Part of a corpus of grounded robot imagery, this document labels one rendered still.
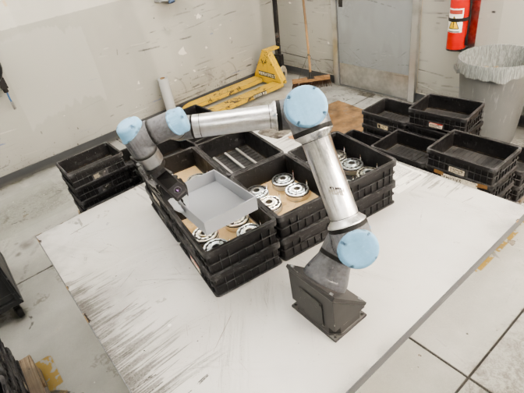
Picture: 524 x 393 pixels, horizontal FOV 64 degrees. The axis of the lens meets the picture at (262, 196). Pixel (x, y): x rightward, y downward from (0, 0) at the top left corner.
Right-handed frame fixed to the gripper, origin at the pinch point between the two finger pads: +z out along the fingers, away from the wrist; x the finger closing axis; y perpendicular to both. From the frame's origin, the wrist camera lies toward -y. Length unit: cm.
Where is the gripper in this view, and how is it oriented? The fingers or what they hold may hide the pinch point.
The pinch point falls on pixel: (185, 209)
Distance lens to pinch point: 141.2
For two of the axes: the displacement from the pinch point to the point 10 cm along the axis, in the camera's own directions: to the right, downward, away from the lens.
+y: -6.8, -3.3, 6.6
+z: 3.1, 6.8, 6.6
